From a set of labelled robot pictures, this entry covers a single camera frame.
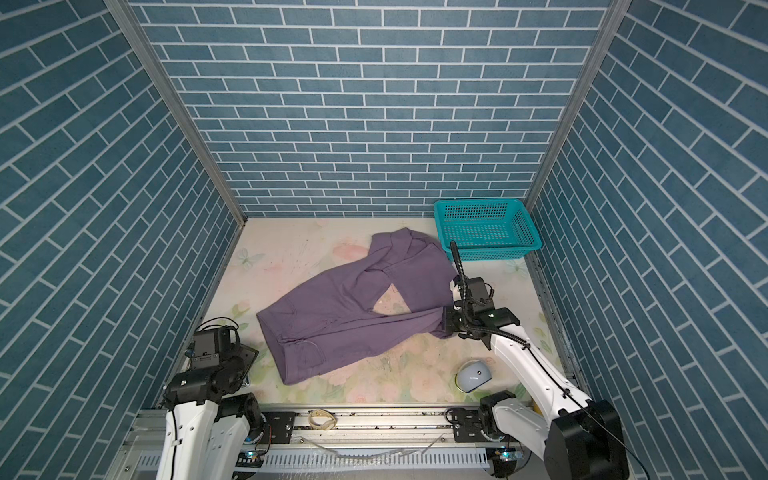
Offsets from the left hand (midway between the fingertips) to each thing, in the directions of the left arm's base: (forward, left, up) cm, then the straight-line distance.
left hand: (253, 353), depth 79 cm
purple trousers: (+11, -19, -6) cm, 23 cm away
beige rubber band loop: (-16, -21, -6) cm, 27 cm away
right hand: (+10, -53, +3) cm, 54 cm away
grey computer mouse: (-7, -58, +3) cm, 58 cm away
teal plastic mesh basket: (+51, -77, -6) cm, 93 cm away
